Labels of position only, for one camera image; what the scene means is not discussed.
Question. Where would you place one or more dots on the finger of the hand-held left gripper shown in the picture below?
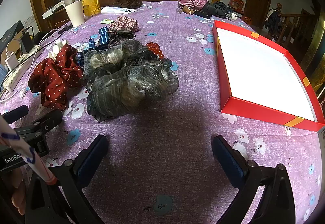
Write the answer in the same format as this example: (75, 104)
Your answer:
(48, 120)
(15, 113)

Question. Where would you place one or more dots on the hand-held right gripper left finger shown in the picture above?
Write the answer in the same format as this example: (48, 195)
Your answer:
(92, 161)

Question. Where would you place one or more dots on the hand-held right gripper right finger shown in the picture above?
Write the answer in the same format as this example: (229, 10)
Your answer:
(228, 161)

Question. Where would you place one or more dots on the red cardboard box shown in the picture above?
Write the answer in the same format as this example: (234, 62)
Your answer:
(254, 66)

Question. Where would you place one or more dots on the person's left hand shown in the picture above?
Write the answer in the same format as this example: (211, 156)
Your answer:
(18, 197)

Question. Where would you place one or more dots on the white power strip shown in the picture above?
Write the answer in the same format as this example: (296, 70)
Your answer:
(15, 75)

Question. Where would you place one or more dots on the red polka dot scrunchie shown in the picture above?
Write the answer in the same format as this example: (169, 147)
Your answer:
(55, 74)

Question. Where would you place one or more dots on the white charger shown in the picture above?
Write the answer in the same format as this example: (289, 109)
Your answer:
(11, 61)

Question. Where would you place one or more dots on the purple floral tablecloth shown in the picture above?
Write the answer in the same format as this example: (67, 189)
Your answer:
(177, 112)

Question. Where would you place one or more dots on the black power adapter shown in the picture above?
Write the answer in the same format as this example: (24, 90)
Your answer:
(25, 41)

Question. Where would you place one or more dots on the white scrunchie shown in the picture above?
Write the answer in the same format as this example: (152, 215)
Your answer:
(57, 47)

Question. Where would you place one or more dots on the black box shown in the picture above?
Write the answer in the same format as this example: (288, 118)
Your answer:
(10, 33)

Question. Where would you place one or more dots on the large grey striped scrunchie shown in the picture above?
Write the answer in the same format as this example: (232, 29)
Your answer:
(132, 89)

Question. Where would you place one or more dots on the grey gold scrunchie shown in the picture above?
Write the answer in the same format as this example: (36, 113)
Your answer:
(109, 57)

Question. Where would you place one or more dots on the black scissors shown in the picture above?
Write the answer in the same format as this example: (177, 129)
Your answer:
(64, 29)

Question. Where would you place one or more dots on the blue striped hair bow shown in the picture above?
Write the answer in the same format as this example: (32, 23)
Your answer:
(102, 36)

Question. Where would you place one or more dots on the dark patterned scrunchie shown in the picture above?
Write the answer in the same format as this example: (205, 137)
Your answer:
(120, 41)

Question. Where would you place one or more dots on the flat white box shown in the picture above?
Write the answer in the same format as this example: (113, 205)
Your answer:
(52, 12)

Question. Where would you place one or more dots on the white cup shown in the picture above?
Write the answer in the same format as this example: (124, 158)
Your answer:
(75, 13)

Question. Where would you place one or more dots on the small green packet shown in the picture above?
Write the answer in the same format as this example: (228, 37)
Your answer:
(106, 21)

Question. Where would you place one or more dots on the yellow plastic bag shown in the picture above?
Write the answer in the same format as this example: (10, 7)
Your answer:
(91, 5)

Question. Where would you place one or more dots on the red plaid scrunchie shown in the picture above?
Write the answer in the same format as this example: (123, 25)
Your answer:
(124, 23)

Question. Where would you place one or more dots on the white remote control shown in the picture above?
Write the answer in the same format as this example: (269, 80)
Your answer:
(114, 10)

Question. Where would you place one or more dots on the brown wig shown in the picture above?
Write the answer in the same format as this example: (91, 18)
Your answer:
(127, 0)

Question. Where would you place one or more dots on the small white plug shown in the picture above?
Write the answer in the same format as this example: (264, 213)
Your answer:
(232, 16)

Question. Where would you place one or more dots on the wooden stair railing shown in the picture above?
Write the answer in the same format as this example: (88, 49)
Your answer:
(292, 26)

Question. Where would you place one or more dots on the black folded umbrella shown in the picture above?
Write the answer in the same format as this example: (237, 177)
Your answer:
(215, 9)

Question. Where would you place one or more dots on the red carton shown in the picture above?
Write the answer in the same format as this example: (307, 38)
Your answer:
(237, 3)

